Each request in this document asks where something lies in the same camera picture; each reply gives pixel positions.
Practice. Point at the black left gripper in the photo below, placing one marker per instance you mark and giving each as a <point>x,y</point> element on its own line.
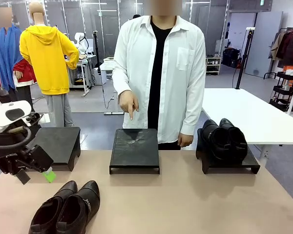
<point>7,162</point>

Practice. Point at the black loafer shoe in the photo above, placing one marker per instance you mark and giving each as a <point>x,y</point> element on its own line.
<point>210,131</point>
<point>236,141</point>

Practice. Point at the person's left forearm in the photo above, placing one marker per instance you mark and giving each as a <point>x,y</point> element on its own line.
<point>194,114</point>

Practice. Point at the person's right forearm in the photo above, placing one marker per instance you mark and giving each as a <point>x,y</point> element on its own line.
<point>120,80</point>

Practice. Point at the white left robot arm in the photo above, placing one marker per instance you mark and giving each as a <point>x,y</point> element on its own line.
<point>5,114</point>

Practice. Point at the black shoe stand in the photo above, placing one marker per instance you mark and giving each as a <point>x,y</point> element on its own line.
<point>249,163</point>
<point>61,141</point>
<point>136,156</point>

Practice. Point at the person in white shirt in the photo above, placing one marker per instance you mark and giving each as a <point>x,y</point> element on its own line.
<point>180,97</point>

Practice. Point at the person's right hand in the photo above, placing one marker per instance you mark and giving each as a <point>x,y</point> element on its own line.
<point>127,102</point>

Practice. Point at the person's left hand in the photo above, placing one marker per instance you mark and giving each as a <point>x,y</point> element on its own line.
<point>185,140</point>

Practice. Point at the black buckle ankle shoe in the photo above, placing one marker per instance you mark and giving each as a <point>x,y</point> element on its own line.
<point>46,212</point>
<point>92,192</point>

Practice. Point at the grey trousers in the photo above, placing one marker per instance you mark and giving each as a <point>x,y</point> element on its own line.
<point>58,109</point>

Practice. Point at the white table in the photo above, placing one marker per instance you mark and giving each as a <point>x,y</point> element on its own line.
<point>246,112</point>

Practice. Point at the black utility cart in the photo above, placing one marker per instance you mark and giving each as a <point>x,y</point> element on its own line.
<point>283,90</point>

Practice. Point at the red jacket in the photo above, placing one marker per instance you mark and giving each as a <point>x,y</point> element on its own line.
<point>27,70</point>

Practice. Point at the white background desk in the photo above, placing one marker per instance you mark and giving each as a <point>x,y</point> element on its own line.
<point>84,70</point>

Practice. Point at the yellow hoodie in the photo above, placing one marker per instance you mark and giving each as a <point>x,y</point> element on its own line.
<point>48,61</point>

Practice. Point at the black tripod pole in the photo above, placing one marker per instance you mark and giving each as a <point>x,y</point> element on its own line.
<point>241,68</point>

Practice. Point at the clothes rack with coats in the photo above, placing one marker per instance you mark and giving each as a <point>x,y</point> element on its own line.
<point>288,46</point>

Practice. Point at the blue scarf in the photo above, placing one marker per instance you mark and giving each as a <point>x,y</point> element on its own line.
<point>6,53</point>

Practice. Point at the grey door panel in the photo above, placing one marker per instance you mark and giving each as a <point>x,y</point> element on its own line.
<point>263,44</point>

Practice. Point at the black storage cases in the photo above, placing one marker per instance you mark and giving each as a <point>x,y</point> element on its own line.
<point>230,57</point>

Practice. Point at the white shelf unit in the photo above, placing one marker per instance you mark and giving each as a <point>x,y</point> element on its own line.
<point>213,65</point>

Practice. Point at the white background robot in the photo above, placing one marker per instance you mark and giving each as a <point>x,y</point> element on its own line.
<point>81,41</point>

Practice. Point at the beige mannequin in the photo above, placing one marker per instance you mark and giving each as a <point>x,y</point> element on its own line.
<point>36,12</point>

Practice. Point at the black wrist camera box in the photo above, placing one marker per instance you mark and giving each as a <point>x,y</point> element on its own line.
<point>40,157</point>

